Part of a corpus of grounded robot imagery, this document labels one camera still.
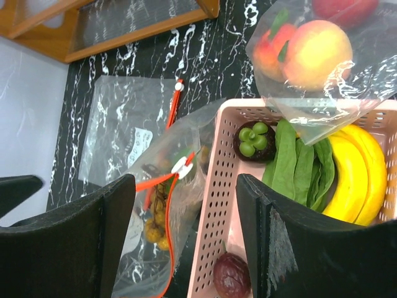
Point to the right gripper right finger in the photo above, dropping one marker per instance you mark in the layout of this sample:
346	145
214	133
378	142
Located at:
293	251

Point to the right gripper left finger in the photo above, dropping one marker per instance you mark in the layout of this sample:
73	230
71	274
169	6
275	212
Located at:
71	251

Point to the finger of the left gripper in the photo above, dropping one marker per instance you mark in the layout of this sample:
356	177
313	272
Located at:
16	189

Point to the green cucumber leaf vegetable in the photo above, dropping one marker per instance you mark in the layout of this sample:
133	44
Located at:
300	172

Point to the clear zip bag orange zipper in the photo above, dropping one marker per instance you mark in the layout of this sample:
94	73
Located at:
317	114

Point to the orange peach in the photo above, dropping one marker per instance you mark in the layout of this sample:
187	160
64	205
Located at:
319	55
266	51

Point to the spare clear zip bags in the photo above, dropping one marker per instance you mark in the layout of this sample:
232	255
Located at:
127	114

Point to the purple passion fruit front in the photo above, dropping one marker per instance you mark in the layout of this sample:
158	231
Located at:
231	276

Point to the yellow bananas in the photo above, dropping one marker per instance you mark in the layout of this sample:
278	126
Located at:
361	176

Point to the pink plastic basket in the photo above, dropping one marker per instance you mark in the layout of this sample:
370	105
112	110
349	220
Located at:
220	227

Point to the mangosteen with green cap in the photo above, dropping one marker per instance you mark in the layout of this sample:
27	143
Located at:
255	141

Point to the wooden shelf rack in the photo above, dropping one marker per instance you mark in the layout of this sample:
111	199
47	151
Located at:
71	30

